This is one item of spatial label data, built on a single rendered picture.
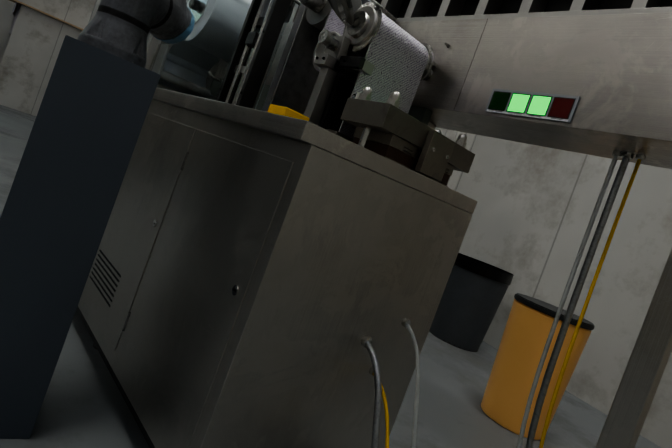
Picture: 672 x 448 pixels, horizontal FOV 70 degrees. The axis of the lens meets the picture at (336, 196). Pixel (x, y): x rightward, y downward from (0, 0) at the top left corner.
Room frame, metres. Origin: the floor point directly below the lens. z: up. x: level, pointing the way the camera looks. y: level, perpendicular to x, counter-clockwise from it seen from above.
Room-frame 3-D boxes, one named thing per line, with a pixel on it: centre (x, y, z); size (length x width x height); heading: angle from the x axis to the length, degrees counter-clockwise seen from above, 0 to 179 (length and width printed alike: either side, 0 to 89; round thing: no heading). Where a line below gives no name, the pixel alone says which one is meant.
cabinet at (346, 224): (2.11, 0.69, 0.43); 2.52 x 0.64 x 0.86; 42
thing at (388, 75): (1.41, -0.03, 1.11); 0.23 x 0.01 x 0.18; 132
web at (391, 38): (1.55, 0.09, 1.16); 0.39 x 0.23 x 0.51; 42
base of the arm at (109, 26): (1.14, 0.61, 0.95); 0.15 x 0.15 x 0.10
